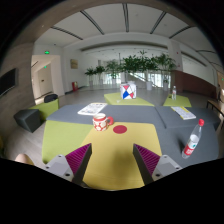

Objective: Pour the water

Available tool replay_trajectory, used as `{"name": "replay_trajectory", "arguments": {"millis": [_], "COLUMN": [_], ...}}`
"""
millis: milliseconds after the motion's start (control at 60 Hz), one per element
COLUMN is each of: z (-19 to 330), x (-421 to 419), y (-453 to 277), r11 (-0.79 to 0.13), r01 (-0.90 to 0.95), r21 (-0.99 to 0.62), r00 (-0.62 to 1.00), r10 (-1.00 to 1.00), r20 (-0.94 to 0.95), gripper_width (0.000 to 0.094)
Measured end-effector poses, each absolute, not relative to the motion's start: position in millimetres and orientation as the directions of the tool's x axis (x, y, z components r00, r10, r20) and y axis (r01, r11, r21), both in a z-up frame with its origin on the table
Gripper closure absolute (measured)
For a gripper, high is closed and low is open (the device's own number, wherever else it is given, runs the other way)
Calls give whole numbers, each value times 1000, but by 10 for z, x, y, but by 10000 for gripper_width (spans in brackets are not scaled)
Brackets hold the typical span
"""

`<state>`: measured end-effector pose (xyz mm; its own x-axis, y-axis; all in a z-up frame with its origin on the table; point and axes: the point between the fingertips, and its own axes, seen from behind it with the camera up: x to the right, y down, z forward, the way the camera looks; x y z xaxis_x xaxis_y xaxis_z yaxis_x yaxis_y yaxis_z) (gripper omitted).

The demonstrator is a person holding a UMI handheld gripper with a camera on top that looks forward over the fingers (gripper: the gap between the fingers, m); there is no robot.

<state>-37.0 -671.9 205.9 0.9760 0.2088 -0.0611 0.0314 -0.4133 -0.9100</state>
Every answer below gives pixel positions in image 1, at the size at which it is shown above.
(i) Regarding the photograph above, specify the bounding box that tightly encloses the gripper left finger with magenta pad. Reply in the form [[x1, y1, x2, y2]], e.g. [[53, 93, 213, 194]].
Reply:
[[45, 143, 92, 185]]

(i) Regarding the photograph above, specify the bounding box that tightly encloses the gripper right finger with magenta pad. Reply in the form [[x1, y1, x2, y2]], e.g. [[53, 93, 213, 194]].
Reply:
[[133, 144, 182, 185]]

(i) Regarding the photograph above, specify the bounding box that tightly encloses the clear bottle with red cap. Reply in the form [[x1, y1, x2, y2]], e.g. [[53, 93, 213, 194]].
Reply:
[[182, 119, 204, 159]]

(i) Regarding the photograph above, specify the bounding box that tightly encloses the red round coaster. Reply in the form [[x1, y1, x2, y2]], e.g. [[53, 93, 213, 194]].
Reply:
[[113, 125, 127, 134]]

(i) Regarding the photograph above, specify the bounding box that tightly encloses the red white patterned mug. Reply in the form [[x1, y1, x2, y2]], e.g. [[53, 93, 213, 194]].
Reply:
[[93, 113, 114, 131]]

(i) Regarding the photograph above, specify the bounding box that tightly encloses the yellow white booklet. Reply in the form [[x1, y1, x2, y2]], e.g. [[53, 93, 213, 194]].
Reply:
[[172, 107, 196, 120]]

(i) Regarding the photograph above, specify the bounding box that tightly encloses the black cube stool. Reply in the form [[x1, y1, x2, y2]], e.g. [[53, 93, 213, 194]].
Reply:
[[14, 109, 41, 133]]

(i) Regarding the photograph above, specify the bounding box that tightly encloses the green cube seat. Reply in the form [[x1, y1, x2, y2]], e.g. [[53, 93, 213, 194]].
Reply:
[[33, 99, 59, 121]]

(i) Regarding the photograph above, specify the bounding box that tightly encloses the green far table right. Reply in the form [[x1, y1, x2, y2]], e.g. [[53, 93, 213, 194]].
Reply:
[[164, 95, 191, 107]]

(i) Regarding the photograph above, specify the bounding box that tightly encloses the green table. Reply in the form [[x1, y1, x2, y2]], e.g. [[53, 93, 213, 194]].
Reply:
[[104, 93, 152, 106], [164, 95, 191, 107]]

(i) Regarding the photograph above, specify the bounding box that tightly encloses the black bag on seat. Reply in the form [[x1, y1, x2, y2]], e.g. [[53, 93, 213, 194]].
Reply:
[[44, 94, 58, 103]]

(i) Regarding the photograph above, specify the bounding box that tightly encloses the small clear bottle far table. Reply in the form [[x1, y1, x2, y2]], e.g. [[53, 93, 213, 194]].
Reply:
[[172, 85, 177, 100]]

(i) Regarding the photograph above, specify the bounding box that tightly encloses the red blue white cube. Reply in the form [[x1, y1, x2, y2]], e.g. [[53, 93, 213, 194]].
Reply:
[[120, 83, 136, 99]]

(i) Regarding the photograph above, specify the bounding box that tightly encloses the green far table centre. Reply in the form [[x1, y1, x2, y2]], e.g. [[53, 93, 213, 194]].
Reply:
[[104, 93, 152, 106]]

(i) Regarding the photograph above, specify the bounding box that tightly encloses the wooden chair right edge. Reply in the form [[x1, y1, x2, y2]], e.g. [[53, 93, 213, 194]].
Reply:
[[206, 100, 224, 129]]

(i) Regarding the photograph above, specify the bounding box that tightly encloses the potted plant left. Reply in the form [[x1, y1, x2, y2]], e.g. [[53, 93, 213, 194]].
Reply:
[[85, 65, 105, 87]]

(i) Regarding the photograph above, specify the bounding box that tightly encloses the potted plant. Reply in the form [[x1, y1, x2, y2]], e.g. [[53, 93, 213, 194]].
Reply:
[[106, 51, 158, 78], [155, 53, 176, 91], [85, 65, 105, 87]]

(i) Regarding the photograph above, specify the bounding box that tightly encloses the potted plant right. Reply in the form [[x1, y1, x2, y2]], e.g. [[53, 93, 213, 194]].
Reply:
[[155, 53, 176, 91]]

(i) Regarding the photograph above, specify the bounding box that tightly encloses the potted plant centre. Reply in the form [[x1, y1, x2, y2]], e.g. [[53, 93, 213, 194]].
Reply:
[[106, 51, 158, 78]]

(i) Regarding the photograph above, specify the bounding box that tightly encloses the framed picture on wall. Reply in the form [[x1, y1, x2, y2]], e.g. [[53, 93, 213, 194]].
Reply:
[[70, 59, 78, 69]]

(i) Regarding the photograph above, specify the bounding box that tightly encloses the wall mounted black television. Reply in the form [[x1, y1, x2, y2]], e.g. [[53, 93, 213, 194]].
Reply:
[[0, 68, 18, 97]]

